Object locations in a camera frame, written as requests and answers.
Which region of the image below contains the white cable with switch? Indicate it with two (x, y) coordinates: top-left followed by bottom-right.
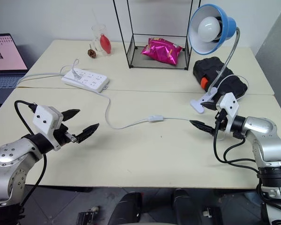
(100, 74), (250, 130)

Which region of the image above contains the dark rounded shape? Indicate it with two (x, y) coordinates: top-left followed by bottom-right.
(173, 187), (203, 225)
(108, 192), (144, 225)

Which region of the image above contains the white power strip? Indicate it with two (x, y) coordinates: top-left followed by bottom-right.
(61, 67), (111, 93)

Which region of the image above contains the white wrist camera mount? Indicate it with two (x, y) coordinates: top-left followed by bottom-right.
(218, 92), (240, 135)
(33, 105), (63, 151)

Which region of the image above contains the thin clear stick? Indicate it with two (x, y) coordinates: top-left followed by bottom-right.
(91, 8), (104, 51)

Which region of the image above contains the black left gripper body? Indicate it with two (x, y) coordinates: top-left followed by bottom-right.
(53, 123), (78, 147)

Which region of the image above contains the white round light bulb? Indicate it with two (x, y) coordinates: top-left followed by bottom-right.
(197, 16), (222, 43)

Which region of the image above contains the white plug with cord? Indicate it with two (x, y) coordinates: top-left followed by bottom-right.
(60, 59), (82, 80)

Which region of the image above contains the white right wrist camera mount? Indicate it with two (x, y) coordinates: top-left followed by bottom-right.
(218, 92), (240, 135)

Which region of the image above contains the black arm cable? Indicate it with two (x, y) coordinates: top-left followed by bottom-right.
(213, 112), (261, 174)
(14, 100), (48, 207)

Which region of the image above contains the pink snack bag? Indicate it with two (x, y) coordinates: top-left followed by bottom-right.
(140, 37), (184, 67)

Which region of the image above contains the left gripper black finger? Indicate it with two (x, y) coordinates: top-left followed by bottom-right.
(60, 108), (81, 123)
(75, 123), (100, 144)

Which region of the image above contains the red bulb-shaped object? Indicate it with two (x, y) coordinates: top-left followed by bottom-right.
(99, 33), (112, 55)

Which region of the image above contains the clear drinking glass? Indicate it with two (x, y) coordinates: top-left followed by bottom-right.
(91, 23), (113, 57)

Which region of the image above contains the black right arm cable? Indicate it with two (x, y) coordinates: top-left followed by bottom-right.
(213, 112), (261, 174)

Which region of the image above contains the grey laptop computer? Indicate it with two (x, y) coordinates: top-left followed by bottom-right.
(0, 33), (30, 105)

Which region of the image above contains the white power strip cable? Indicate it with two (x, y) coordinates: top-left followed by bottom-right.
(16, 72), (66, 89)

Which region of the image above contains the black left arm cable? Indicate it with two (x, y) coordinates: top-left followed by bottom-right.
(14, 100), (48, 207)

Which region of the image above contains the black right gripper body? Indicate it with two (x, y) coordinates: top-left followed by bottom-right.
(210, 108), (228, 136)

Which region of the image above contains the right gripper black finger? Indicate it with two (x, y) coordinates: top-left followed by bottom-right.
(189, 119), (214, 135)
(200, 100), (217, 112)

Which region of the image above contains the small metal bracket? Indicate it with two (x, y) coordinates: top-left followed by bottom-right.
(75, 205), (101, 225)

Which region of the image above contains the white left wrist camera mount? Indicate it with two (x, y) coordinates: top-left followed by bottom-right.
(33, 105), (63, 151)

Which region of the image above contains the blue gooseneck clamp desk lamp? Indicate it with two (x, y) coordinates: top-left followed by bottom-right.
(188, 3), (242, 114)

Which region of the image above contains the black wire frame rack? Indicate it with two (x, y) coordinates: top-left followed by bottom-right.
(112, 0), (202, 71)

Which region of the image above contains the white inline cord switch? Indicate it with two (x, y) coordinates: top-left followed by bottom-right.
(148, 114), (165, 123)

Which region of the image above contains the black case with orange latch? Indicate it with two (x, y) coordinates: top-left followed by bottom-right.
(192, 56), (249, 102)

